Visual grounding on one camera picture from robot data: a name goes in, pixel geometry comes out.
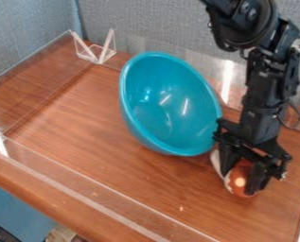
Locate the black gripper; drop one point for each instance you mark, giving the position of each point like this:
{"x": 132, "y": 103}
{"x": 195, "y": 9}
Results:
{"x": 251, "y": 140}

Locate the white and brown toy mushroom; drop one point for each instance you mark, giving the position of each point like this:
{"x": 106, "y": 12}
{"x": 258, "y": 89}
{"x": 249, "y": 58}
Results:
{"x": 236, "y": 178}

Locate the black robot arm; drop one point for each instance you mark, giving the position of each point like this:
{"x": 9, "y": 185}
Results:
{"x": 248, "y": 26}

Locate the blue plastic bowl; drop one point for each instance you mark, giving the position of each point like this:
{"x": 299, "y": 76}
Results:
{"x": 169, "y": 105}

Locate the clear acrylic back barrier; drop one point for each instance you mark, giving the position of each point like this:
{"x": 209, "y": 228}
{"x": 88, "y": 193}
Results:
{"x": 223, "y": 72}

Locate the clear acrylic barrier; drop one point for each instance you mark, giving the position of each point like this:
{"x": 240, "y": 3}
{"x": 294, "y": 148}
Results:
{"x": 105, "y": 212}
{"x": 223, "y": 72}

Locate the clear acrylic front barrier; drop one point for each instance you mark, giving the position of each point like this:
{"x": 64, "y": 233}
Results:
{"x": 105, "y": 212}

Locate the clear acrylic corner bracket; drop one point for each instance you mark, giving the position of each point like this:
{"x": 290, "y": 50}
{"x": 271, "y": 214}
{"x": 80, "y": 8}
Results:
{"x": 96, "y": 53}

